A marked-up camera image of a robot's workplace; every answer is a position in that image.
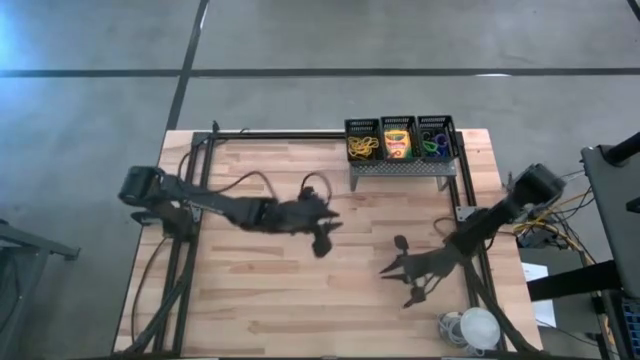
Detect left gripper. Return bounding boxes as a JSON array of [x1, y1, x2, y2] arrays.
[[257, 198, 345, 236]]

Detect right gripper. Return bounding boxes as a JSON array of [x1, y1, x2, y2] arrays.
[[379, 244, 461, 284]]

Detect yellow rubber bands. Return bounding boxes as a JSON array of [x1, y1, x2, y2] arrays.
[[347, 135, 381, 161]]

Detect black plastic mesh basket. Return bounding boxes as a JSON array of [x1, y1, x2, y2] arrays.
[[416, 114, 459, 162], [343, 118, 384, 165], [379, 115, 420, 162]]

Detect yellow Crayola crayon box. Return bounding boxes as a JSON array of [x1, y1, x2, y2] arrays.
[[383, 128, 413, 160]]

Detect grey perforated metal shelf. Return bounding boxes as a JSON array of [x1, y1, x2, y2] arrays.
[[348, 158, 459, 193]]

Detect white dome lamp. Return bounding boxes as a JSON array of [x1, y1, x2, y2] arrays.
[[459, 307, 502, 351]]

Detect white paper sheet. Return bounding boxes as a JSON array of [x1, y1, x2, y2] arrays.
[[521, 262, 558, 329]]

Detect black flat bar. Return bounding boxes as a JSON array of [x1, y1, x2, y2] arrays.
[[527, 259, 621, 302]]

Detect grey metal cart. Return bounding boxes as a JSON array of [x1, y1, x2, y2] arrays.
[[581, 143, 640, 301]]

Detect backlit keyboard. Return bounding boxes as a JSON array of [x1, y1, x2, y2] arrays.
[[621, 298, 640, 360]]

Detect black pole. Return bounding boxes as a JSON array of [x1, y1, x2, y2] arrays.
[[603, 130, 640, 166]]

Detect grey metal stand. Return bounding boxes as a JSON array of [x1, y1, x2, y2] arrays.
[[0, 218, 82, 360]]

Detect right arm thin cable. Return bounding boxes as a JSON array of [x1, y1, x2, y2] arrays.
[[432, 216, 459, 239]]

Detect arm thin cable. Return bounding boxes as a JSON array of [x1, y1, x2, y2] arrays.
[[177, 170, 334, 206], [432, 216, 459, 239]]

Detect white coiled cable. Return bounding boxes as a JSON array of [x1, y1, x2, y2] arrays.
[[436, 310, 469, 350]]

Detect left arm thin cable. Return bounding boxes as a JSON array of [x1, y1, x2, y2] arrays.
[[177, 170, 334, 206]]

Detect yellow and black cable bundle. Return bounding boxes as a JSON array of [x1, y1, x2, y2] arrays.
[[512, 169, 599, 266]]

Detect thin brown cable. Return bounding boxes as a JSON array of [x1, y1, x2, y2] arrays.
[[130, 234, 174, 346]]

